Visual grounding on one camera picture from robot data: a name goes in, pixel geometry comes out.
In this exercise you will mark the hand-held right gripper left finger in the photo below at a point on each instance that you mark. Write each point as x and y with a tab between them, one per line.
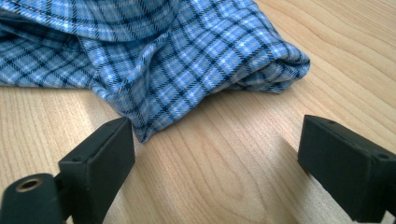
93	174

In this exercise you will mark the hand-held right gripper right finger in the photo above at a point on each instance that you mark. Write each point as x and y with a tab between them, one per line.
345	174

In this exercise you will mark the blue plaid shirt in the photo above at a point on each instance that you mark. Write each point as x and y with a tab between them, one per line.
162	62

